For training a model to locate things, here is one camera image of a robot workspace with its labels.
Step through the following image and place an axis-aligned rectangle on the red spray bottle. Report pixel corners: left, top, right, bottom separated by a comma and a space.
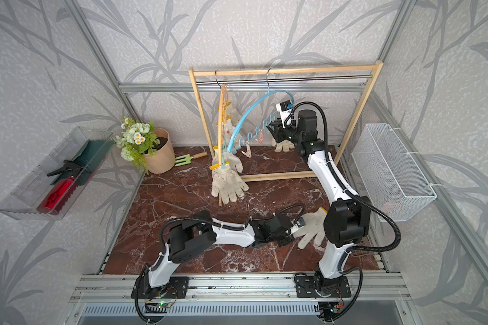
37, 160, 83, 215

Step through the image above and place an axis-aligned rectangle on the white wire basket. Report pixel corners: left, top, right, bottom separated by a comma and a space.
352, 123, 436, 222

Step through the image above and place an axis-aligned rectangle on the orange clip hanger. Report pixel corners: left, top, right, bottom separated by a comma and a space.
214, 70, 228, 169

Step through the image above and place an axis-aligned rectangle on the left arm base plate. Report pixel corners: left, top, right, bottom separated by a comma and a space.
131, 275, 189, 299

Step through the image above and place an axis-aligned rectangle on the clear plastic wall bin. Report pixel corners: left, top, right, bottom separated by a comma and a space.
0, 127, 114, 221

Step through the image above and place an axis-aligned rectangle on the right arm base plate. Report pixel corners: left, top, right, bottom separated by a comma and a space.
294, 272, 352, 298

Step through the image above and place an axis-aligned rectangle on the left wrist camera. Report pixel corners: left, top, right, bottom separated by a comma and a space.
295, 217, 306, 228

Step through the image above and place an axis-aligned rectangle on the white glove red spot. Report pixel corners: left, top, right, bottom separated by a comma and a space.
223, 118, 235, 144

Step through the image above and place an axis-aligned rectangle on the potted white flower plant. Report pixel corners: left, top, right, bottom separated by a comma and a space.
115, 116, 175, 174

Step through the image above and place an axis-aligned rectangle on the green garden fork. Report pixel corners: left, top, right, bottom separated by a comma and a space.
174, 152, 207, 167

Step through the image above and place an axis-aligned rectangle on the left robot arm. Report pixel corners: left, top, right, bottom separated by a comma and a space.
131, 203, 306, 301

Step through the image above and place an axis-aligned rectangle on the blue clip hanger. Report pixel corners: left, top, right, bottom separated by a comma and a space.
224, 85, 294, 154

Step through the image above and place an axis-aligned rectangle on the green trowel scoop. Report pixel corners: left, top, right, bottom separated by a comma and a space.
47, 140, 114, 186

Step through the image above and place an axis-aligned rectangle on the wooden clothes rack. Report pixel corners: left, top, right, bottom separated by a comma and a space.
188, 60, 384, 192

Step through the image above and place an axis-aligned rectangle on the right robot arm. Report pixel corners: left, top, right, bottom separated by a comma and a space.
267, 101, 401, 287

